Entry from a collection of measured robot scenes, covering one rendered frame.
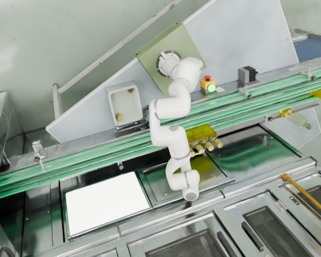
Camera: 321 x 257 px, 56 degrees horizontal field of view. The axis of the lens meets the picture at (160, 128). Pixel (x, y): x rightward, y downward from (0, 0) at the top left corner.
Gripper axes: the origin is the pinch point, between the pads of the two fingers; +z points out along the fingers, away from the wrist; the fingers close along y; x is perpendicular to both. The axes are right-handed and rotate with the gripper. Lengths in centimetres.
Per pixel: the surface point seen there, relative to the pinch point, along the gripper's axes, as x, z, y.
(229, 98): -35, 35, 13
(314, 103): -102, 58, -14
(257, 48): -60, 60, 33
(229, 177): -23.0, -6.8, -12.1
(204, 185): -8.8, -9.6, -12.6
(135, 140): 25.1, 18.2, 4.2
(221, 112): -29.1, 31.5, 6.0
